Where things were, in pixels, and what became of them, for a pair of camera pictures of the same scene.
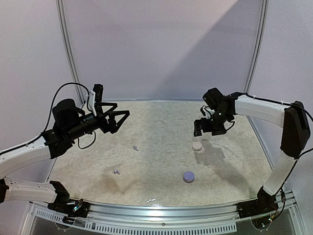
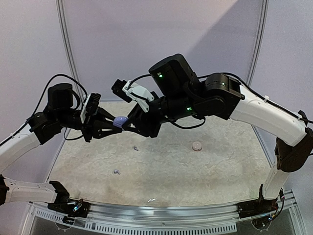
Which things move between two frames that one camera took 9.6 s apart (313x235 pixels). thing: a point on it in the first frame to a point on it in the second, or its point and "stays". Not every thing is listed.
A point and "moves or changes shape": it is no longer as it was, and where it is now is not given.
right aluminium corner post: [255, 56] stays
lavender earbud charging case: [189, 176] moves or changes shape
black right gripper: [205, 126] to [150, 117]
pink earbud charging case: [196, 146] stays
